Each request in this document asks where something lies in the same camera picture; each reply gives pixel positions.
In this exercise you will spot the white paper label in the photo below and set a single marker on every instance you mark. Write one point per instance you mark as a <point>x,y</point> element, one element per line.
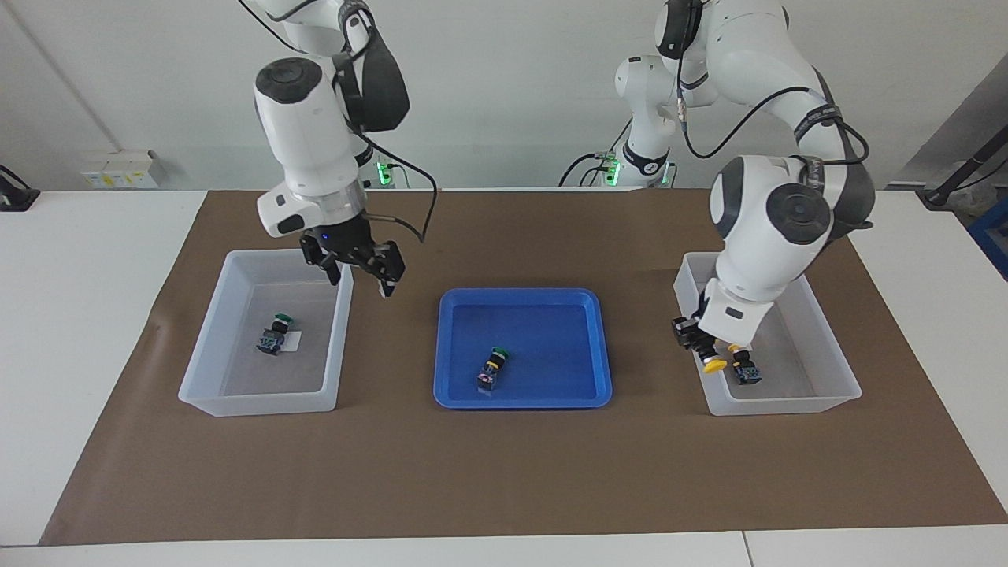
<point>295,343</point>

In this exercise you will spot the black desk clamp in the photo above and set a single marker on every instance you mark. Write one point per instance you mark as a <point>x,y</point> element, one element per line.
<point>16,195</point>

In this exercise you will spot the blue plastic tray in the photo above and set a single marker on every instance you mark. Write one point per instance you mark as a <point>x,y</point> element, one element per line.
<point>543,346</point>

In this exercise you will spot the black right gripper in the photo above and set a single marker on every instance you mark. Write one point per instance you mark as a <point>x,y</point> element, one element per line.
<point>342,244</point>

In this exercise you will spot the brown paper table mat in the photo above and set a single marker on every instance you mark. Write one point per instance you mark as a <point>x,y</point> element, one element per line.
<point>504,472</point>

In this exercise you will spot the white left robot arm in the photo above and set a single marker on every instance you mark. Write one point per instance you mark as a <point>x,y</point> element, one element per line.
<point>756,236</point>

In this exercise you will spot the green push button switch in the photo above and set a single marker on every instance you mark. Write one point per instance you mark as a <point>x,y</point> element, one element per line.
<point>273,337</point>
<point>492,370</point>

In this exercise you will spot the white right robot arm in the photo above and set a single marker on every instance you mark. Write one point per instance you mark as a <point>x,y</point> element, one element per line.
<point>307,134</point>

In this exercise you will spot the yellow push button switch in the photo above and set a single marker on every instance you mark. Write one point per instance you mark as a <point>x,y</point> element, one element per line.
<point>746,370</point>
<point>713,365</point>

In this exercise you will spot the black pole stand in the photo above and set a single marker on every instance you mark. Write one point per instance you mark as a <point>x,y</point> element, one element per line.
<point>961,172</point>

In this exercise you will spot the blue crate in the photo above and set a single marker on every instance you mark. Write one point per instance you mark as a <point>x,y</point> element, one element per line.
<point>994,236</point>

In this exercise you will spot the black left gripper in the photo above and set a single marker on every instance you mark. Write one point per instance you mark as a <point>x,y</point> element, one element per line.
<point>687,329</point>

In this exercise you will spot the translucent white plastic box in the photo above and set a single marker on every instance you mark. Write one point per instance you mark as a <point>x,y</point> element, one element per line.
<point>268,378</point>
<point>803,378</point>

